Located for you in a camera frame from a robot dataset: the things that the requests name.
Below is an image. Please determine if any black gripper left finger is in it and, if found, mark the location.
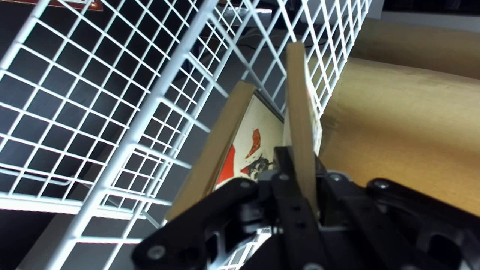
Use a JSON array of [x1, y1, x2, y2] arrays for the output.
[[132, 147, 327, 270]]

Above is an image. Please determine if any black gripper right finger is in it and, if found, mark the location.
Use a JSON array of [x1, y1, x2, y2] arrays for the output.
[[317, 171, 480, 270]]

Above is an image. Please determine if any thin white red picture book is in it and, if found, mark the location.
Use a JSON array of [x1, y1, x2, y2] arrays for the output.
[[164, 81, 288, 222]]

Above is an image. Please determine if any white wire shelf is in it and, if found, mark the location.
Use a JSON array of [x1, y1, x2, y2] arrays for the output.
[[0, 0, 375, 270]]

